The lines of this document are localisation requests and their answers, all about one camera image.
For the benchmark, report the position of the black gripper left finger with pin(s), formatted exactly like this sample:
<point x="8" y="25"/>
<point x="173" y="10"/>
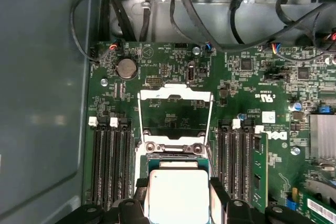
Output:
<point x="140" y="208"/>

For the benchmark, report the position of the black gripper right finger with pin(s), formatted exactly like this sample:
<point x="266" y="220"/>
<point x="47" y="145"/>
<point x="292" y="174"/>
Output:
<point x="219" y="203"/>

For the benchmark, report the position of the CPU with silver top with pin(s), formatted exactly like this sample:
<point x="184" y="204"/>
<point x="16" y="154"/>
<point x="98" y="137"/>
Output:
<point x="178" y="192"/>

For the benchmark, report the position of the CPU socket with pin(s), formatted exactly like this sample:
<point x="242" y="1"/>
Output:
<point x="137" y="165"/>

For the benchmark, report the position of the black RAM slot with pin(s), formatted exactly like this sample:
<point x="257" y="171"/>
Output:
<point x="128" y="166"/>
<point x="244" y="166"/>
<point x="108" y="166"/>
<point x="233" y="166"/>
<point x="222" y="166"/>
<point x="97" y="166"/>
<point x="119" y="166"/>

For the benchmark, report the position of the green RAM stick in slot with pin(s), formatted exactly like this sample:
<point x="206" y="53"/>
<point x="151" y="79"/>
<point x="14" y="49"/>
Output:
<point x="260" y="171"/>

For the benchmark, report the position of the small round capacitor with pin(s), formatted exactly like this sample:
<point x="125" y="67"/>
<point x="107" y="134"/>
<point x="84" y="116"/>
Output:
<point x="241" y="116"/>
<point x="295" y="106"/>

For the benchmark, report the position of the silver board screw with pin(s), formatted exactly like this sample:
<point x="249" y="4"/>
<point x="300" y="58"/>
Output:
<point x="295" y="150"/>
<point x="104" y="81"/>
<point x="196" y="50"/>

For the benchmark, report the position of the white board sticker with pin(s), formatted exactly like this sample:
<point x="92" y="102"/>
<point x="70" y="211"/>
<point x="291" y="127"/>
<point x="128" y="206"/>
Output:
<point x="268" y="116"/>

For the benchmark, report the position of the silver chipset heat sink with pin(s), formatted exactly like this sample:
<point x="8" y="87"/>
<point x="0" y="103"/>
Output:
<point x="323" y="137"/>

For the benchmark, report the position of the internal USB port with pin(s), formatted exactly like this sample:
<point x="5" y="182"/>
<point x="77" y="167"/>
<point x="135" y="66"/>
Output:
<point x="191" y="73"/>

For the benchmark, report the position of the round coin battery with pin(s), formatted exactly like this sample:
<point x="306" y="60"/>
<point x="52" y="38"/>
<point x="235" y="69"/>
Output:
<point x="126" y="68"/>

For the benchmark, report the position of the green motherboard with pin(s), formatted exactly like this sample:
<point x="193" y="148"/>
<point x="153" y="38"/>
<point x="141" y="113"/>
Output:
<point x="162" y="58"/>

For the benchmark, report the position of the metal socket cover frame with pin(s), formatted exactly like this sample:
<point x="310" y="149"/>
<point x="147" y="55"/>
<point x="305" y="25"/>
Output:
<point x="155" y="95"/>

